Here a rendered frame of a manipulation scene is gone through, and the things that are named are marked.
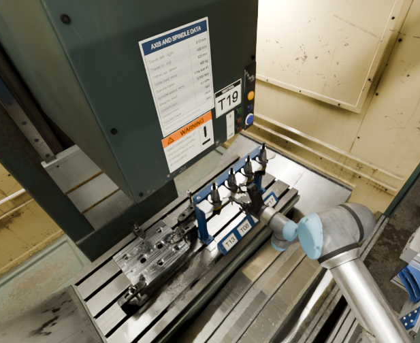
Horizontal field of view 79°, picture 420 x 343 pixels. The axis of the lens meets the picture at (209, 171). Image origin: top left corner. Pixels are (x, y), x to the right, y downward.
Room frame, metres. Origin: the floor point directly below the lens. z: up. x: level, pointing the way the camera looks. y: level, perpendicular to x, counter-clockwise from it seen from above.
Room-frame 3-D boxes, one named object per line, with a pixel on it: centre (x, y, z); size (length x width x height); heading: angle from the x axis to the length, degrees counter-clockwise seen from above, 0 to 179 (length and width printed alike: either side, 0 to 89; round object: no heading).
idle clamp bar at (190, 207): (0.87, 0.10, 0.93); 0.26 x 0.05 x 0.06; 135
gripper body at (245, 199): (0.66, -0.17, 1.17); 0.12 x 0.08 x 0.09; 40
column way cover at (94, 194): (0.96, 0.50, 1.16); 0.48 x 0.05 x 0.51; 130
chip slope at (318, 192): (1.03, -0.28, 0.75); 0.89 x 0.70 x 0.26; 40
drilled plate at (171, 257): (0.59, 0.32, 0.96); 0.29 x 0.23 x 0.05; 130
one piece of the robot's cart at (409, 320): (0.21, -0.68, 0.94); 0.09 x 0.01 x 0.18; 130
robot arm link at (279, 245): (0.55, -0.29, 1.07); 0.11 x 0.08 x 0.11; 103
